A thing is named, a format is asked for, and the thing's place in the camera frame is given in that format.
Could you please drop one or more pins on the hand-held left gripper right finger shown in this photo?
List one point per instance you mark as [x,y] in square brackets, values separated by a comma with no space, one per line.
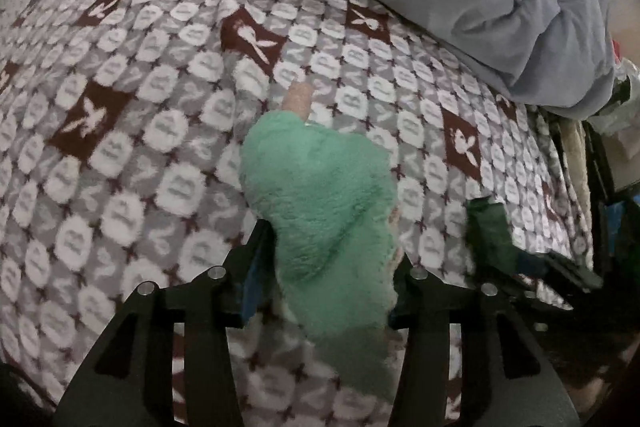
[425,302]

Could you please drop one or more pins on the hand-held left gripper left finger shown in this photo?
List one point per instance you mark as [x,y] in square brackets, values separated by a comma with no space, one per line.
[251,292]

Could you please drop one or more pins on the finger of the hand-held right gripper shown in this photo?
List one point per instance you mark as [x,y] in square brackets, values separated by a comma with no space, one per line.
[542,299]
[560,269]

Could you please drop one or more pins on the dark green cloth item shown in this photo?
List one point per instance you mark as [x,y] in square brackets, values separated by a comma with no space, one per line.
[492,234]

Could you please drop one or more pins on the green plush toy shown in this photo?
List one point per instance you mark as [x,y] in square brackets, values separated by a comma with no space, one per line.
[320,207]

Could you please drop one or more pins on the blue object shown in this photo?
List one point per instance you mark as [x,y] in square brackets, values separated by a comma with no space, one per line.
[622,224]

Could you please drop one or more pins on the cream fleece bed sheet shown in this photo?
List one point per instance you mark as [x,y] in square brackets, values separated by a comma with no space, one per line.
[570,177]

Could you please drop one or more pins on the clear plastic bag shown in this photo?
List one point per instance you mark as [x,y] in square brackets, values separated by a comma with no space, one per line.
[617,97]

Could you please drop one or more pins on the grey white printed blanket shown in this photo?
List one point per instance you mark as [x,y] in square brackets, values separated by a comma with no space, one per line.
[125,132]

